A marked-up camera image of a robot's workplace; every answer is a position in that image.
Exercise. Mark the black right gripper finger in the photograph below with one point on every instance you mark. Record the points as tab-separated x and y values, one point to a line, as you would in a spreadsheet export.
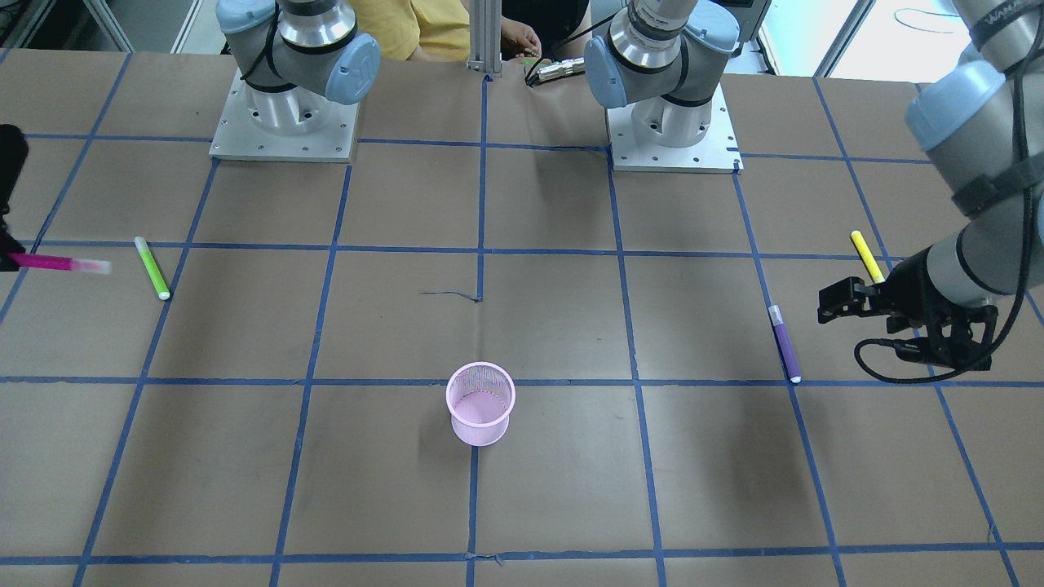
8	248

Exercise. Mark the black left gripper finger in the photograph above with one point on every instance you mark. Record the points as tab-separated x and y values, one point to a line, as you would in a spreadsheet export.
841	299

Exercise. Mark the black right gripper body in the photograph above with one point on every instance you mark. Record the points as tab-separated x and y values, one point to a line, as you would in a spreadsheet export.
11	175

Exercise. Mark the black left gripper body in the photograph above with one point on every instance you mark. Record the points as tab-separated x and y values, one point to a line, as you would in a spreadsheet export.
907	281

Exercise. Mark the pink pen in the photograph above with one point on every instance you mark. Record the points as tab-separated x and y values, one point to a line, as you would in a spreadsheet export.
57	263

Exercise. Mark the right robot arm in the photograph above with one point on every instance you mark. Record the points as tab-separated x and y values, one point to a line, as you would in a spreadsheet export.
288	49

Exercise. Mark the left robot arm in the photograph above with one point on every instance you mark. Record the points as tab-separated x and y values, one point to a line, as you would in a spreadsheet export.
981	126

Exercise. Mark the pink mesh cup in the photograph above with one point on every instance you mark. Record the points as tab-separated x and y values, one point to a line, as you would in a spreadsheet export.
480	398

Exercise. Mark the yellow pen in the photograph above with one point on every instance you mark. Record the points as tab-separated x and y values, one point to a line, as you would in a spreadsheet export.
867	257

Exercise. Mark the purple pen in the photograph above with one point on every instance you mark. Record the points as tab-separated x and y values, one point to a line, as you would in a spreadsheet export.
785	344

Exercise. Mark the green pen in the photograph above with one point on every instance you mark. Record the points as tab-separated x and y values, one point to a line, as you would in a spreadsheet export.
152	267

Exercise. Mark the person in yellow shirt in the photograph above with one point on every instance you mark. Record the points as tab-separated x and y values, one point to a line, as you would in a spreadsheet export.
417	31

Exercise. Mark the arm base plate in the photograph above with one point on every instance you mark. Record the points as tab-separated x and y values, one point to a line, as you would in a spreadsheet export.
292	126
657	136

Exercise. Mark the aluminium frame post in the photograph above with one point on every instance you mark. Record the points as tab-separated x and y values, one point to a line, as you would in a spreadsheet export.
485	37

